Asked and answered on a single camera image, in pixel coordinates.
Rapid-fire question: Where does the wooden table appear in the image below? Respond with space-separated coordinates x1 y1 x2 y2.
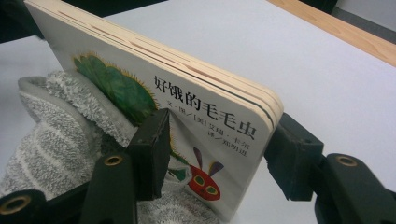
267 0 396 68

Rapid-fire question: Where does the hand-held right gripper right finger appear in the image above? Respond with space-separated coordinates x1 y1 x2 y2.
263 112 325 202

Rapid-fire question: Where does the grey striped fuzzy pouch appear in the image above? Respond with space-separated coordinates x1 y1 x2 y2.
0 70 225 224

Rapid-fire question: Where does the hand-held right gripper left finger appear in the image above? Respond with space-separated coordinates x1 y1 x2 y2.
127 107 172 202

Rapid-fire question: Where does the white caterpillar picture book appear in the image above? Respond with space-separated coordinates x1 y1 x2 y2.
23 0 285 222

